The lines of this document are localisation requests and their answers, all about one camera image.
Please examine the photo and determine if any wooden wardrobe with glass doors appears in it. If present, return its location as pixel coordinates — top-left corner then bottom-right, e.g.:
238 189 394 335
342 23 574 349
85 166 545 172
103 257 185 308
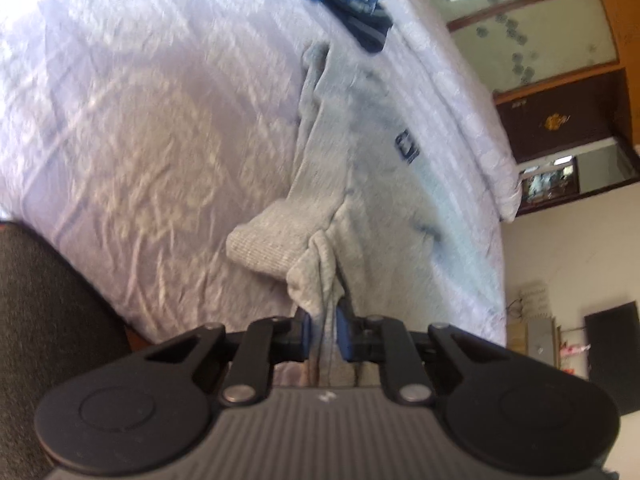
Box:
431 0 639 141

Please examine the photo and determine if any black television screen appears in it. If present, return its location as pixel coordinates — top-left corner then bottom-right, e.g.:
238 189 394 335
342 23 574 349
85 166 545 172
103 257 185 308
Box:
584 302 640 415

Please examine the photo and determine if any lavender patterned bedspread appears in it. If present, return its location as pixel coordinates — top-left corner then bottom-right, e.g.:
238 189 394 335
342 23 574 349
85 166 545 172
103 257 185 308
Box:
1 0 520 344

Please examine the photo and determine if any navy striped folded garment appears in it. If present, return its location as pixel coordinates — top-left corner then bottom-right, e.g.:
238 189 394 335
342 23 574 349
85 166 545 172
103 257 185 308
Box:
312 0 393 54

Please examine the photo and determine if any dark brown wooden door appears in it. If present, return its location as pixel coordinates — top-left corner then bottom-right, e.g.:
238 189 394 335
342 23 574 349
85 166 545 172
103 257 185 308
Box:
497 68 631 162

